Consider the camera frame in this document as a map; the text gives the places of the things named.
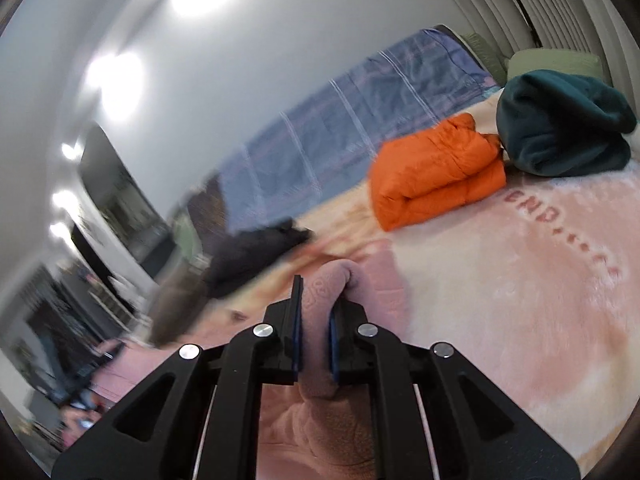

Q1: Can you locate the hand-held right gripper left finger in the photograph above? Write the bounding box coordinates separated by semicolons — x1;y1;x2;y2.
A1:
51;275;305;480

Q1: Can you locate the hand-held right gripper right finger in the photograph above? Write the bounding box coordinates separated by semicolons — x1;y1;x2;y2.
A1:
326;304;582;480

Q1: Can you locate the pink fleece garment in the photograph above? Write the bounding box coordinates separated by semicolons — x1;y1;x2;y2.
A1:
257;259;381;480

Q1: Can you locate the black puffer jacket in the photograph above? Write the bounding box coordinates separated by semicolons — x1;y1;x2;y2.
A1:
205;217;313;301

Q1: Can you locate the olive brown garment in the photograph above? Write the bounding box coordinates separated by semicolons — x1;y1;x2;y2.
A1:
149;260;213;350

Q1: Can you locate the dark floral pillow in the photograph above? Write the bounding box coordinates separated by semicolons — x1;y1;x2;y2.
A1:
185;172;228;241

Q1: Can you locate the cream pink printed blanket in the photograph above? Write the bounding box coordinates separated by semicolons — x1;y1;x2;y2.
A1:
95;85;640;480

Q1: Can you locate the orange puffer jacket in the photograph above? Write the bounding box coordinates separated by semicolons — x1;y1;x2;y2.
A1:
368;112;508;232

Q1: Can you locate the blue plaid quilt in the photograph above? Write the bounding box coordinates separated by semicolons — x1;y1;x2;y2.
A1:
217;27;501;233

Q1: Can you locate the dark teal hoodie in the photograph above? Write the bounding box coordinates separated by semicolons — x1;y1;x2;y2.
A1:
496;70;638;178

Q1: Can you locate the green pillow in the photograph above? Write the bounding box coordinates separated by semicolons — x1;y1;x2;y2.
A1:
460;31;508;86
507;49;604;83

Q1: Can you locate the grey pleated curtain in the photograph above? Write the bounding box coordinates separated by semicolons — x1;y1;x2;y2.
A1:
430;0;621;86

